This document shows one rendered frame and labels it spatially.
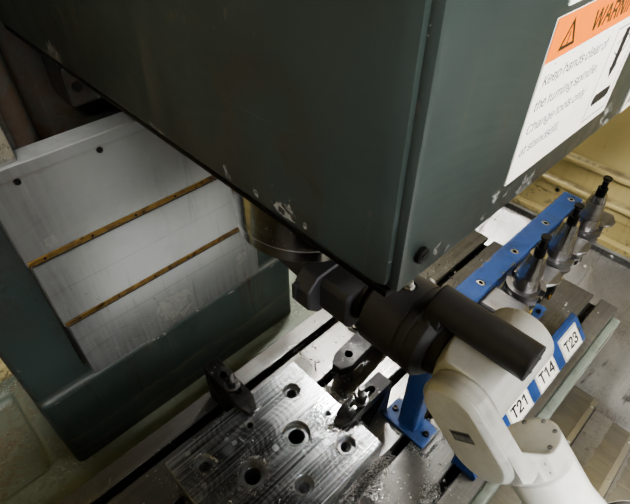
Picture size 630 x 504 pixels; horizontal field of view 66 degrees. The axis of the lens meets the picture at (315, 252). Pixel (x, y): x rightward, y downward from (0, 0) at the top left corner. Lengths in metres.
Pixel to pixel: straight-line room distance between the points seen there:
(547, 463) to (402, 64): 0.38
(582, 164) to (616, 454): 0.72
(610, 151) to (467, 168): 1.20
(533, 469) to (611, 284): 1.13
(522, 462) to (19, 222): 0.75
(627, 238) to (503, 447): 1.17
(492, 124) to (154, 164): 0.72
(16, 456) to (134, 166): 0.89
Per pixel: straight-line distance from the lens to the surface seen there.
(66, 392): 1.21
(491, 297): 0.83
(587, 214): 1.00
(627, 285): 1.58
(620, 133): 1.45
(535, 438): 0.53
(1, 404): 1.64
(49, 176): 0.86
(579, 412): 1.38
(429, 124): 0.22
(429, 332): 0.46
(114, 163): 0.89
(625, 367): 1.49
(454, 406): 0.44
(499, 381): 0.45
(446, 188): 0.27
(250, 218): 0.47
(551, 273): 0.91
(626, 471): 1.38
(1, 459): 1.55
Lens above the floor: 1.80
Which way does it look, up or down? 43 degrees down
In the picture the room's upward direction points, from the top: straight up
